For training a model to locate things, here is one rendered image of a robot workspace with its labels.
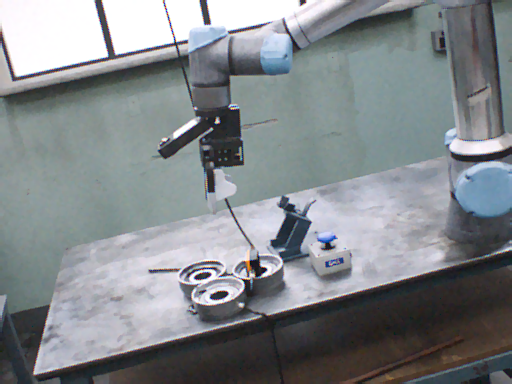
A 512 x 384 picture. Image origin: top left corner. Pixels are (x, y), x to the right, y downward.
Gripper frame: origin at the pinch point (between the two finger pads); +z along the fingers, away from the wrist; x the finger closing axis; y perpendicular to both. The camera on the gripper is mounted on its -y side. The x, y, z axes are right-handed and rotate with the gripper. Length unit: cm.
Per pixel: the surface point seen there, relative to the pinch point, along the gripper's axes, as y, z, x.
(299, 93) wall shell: 57, 9, 157
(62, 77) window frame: -45, -8, 147
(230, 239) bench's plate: 6.2, 17.5, 21.6
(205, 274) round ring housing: -1.9, 16.2, 1.3
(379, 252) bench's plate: 35.0, 13.4, -4.1
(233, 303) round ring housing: 1.9, 14.7, -15.4
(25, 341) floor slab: -79, 111, 146
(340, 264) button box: 25.1, 13.0, -8.1
